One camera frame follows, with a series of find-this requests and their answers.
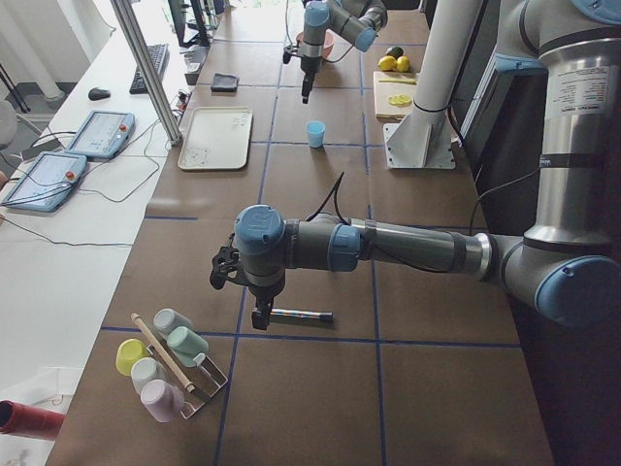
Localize light blue paper cup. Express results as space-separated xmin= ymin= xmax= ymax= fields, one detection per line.
xmin=306 ymin=120 xmax=326 ymax=149

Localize wooden rack handle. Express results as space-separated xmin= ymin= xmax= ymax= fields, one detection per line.
xmin=130 ymin=313 xmax=196 ymax=393

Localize folded grey cloth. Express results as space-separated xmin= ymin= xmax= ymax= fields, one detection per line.
xmin=211 ymin=73 xmax=239 ymax=93

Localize yellow lemon near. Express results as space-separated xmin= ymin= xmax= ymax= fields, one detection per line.
xmin=377 ymin=55 xmax=397 ymax=72

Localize steel muddler black tip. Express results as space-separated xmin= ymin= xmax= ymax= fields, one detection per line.
xmin=271 ymin=309 xmax=334 ymax=324

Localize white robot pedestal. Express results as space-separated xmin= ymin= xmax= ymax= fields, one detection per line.
xmin=383 ymin=0 xmax=483 ymax=170

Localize yellow cup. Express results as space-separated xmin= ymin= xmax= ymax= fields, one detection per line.
xmin=115 ymin=339 xmax=147 ymax=377

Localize red bottle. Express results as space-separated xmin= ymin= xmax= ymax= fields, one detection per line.
xmin=1 ymin=400 xmax=65 ymax=441

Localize green lime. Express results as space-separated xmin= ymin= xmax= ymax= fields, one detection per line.
xmin=385 ymin=46 xmax=404 ymax=59

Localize computer mouse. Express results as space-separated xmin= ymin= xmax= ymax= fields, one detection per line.
xmin=87 ymin=87 xmax=111 ymax=101

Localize aluminium frame post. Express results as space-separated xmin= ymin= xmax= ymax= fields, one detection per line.
xmin=111 ymin=0 xmax=182 ymax=147

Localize yellow lemon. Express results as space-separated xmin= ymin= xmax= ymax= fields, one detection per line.
xmin=377 ymin=55 xmax=397 ymax=72
xmin=395 ymin=55 xmax=411 ymax=73

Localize yellow lemon far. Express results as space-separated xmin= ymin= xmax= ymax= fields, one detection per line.
xmin=395 ymin=55 xmax=411 ymax=73

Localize wooden cutting board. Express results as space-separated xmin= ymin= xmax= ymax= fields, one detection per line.
xmin=373 ymin=71 xmax=418 ymax=119

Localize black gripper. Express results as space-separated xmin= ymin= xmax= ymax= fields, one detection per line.
xmin=301 ymin=55 xmax=322 ymax=104
xmin=248 ymin=277 xmax=284 ymax=330

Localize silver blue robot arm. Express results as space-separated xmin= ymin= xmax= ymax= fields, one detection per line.
xmin=294 ymin=0 xmax=388 ymax=104
xmin=213 ymin=1 xmax=620 ymax=329

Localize pale grey cup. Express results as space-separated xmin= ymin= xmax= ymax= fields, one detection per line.
xmin=152 ymin=308 xmax=193 ymax=338

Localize pink cup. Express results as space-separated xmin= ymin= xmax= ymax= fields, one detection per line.
xmin=141 ymin=379 xmax=184 ymax=422

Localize near teach pendant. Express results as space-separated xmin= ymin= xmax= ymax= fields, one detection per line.
xmin=1 ymin=151 xmax=88 ymax=213

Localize lemon slices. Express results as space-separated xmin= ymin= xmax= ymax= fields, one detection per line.
xmin=387 ymin=94 xmax=412 ymax=107

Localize black monitor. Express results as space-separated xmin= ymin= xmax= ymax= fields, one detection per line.
xmin=167 ymin=0 xmax=212 ymax=49

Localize mint green cup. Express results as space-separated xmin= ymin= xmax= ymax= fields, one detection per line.
xmin=167 ymin=326 xmax=209 ymax=367

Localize teach pendant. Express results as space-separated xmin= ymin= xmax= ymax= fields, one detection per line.
xmin=1 ymin=151 xmax=88 ymax=213
xmin=65 ymin=111 xmax=136 ymax=160

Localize far teach pendant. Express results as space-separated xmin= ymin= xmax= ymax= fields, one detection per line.
xmin=65 ymin=111 xmax=136 ymax=160

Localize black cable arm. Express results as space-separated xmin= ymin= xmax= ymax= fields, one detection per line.
xmin=321 ymin=40 xmax=365 ymax=63

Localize white wire cup rack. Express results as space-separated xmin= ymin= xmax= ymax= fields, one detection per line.
xmin=147 ymin=344 xmax=229 ymax=419

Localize cream bear tray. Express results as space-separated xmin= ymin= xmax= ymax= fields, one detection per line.
xmin=178 ymin=107 xmax=253 ymax=171

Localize black keyboard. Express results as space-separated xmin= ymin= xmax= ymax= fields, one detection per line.
xmin=128 ymin=43 xmax=171 ymax=95

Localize grey white cup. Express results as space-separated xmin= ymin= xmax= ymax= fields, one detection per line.
xmin=130 ymin=357 xmax=168 ymax=395

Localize pink bowl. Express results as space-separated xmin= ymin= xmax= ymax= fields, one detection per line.
xmin=296 ymin=29 xmax=335 ymax=59

